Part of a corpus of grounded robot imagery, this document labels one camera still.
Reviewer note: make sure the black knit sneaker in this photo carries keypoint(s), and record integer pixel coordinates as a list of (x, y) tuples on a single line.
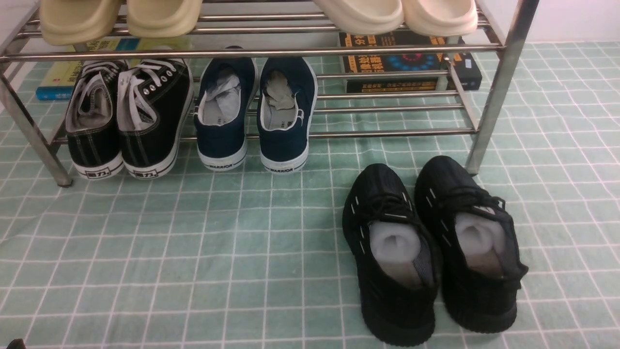
[(481, 271), (397, 261)]

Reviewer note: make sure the silver metal shoe rack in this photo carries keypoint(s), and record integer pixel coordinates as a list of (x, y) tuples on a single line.
[(448, 84)]

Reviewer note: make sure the right navy canvas shoe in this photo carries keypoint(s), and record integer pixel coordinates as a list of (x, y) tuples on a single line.
[(288, 96)]

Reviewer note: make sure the navy canvas shoe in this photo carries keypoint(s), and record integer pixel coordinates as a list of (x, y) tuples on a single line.
[(288, 96), (227, 89)]

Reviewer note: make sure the green checkered floor mat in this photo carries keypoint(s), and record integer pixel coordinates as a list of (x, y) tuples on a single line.
[(250, 260)]

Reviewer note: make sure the left navy canvas shoe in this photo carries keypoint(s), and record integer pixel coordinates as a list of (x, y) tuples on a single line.
[(227, 89)]

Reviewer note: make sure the left cream slipper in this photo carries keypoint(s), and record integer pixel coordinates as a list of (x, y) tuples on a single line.
[(363, 17)]

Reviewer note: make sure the cream slipper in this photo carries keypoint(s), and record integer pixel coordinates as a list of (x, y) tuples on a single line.
[(441, 18), (363, 17)]

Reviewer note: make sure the right black canvas sneaker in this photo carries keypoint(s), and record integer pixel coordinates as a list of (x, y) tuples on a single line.
[(153, 102)]

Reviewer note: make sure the black canvas sneaker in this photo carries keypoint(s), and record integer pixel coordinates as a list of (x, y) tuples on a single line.
[(91, 120), (153, 102)]

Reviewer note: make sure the black orange book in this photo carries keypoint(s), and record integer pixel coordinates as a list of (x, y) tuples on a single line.
[(464, 64)]

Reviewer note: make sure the right cream slipper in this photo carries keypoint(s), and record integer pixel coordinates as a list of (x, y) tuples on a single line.
[(441, 18)]

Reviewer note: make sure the left black canvas sneaker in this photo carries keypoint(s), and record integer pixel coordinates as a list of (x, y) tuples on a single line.
[(91, 120)]

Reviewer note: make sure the right olive yellow slipper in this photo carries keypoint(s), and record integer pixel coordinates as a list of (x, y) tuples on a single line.
[(162, 18)]

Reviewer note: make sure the olive yellow slipper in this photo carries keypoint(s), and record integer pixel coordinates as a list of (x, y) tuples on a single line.
[(162, 18), (68, 22)]

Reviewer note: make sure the yellow blue book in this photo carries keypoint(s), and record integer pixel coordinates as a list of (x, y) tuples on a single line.
[(61, 77)]

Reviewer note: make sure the left olive yellow slipper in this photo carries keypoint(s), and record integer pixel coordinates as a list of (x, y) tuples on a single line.
[(68, 22)]

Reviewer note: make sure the black object at corner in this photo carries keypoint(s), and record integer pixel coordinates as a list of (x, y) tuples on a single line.
[(17, 343)]

